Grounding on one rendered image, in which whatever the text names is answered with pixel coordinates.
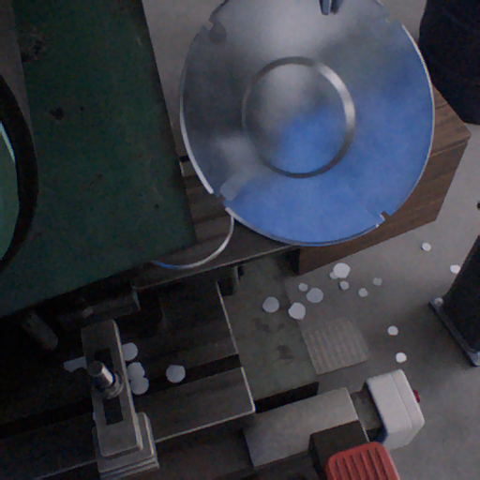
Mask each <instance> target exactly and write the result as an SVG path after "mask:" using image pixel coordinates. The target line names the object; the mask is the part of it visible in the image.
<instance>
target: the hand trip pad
mask: <svg viewBox="0 0 480 480"><path fill-rule="evenodd" d="M323 474H324V477H325V480H400V478H399V475H398V473H397V471H396V469H395V465H394V463H393V460H392V459H391V455H390V453H389V451H388V449H386V448H385V447H384V446H383V444H381V443H380V442H365V443H361V444H358V445H356V446H352V448H348V449H345V450H342V451H339V452H336V453H333V454H331V455H329V456H328V457H327V458H326V460H325V461H324V465H323Z"/></svg>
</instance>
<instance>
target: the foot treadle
mask: <svg viewBox="0 0 480 480"><path fill-rule="evenodd" d="M301 334H303V337H304V339H305V342H306V344H307V349H308V352H309V355H310V358H311V361H312V364H313V366H314V367H315V369H316V371H317V375H318V376H322V375H325V374H329V372H332V371H335V370H339V369H343V368H348V367H351V366H355V365H358V364H362V363H365V362H366V361H367V360H368V353H367V351H366V348H365V346H364V342H363V340H362V339H361V336H360V334H359V330H358V328H357V326H355V323H354V321H353V320H352V319H345V320H341V321H337V322H331V323H328V324H325V325H321V326H318V327H314V328H310V329H308V330H305V331H303V332H301Z"/></svg>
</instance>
